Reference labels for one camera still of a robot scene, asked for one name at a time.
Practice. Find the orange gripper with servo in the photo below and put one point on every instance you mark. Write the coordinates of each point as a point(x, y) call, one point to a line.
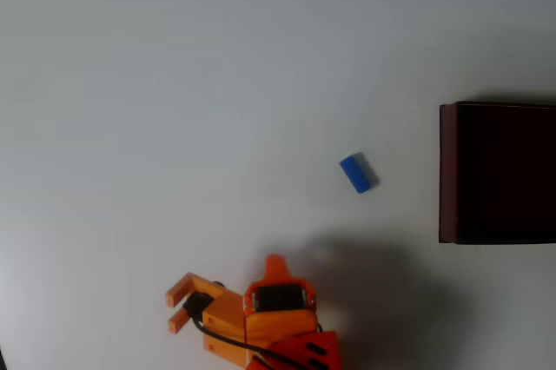
point(280, 320)

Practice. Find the small blue block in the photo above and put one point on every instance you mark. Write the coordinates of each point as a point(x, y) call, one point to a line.
point(359, 173)

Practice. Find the dark brown box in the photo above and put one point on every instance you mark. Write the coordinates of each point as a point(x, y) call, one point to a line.
point(504, 174)

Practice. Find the light orange camera mount bracket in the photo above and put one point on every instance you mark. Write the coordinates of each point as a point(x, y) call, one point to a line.
point(226, 313)

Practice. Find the small black camera module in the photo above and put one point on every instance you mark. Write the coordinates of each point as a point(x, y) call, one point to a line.
point(199, 304)

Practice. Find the dark object at frame edge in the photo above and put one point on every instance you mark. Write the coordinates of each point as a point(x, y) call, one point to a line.
point(1, 361)

